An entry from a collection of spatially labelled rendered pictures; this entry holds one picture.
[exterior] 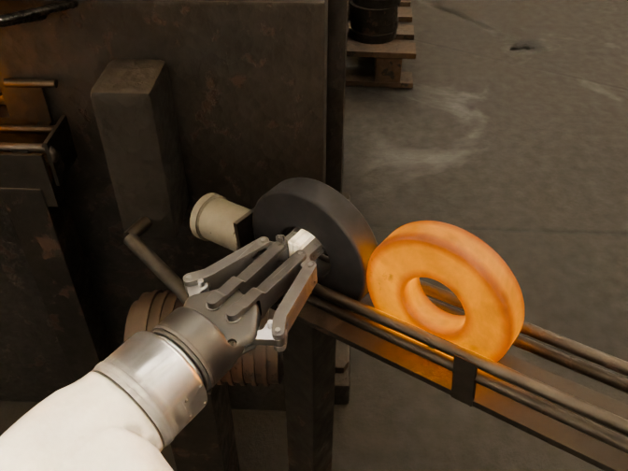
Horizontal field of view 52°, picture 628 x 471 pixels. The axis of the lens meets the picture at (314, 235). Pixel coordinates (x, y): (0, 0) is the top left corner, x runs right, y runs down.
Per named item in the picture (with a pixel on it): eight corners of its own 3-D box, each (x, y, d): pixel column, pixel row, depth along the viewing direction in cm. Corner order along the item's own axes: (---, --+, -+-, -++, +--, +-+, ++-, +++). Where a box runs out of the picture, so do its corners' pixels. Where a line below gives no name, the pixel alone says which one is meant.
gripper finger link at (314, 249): (288, 261, 64) (311, 274, 63) (318, 233, 67) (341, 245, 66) (289, 271, 65) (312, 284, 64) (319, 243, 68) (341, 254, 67)
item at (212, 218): (227, 222, 83) (219, 183, 80) (279, 244, 79) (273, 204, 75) (193, 247, 80) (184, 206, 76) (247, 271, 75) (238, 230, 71)
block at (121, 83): (141, 197, 100) (110, 52, 84) (192, 199, 100) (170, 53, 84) (123, 242, 92) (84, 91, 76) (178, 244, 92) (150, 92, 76)
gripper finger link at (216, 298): (221, 333, 62) (209, 326, 62) (291, 264, 68) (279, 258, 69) (214, 306, 59) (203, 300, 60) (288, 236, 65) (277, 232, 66)
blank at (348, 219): (261, 159, 70) (240, 173, 68) (380, 199, 62) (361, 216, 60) (278, 267, 79) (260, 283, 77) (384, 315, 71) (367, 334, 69)
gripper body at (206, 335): (152, 365, 61) (219, 306, 67) (216, 411, 57) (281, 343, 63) (134, 316, 56) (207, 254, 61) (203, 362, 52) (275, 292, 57)
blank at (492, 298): (379, 198, 62) (361, 216, 60) (536, 249, 54) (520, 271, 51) (383, 315, 71) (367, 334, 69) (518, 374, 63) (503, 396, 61)
